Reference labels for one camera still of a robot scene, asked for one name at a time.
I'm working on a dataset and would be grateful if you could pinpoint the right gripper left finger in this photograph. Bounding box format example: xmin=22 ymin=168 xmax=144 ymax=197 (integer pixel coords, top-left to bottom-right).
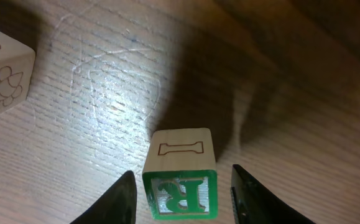
xmin=71 ymin=170 xmax=137 ymax=224

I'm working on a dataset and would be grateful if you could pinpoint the red U block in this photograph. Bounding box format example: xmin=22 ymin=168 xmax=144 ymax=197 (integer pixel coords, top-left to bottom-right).
xmin=0 ymin=32 xmax=35 ymax=114

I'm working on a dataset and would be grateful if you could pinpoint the green R block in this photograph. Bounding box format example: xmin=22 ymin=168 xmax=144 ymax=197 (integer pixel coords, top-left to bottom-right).
xmin=142 ymin=128 xmax=218 ymax=220

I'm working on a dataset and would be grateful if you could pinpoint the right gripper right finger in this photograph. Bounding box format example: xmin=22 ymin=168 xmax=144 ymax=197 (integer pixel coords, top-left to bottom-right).
xmin=231 ymin=164 xmax=314 ymax=224

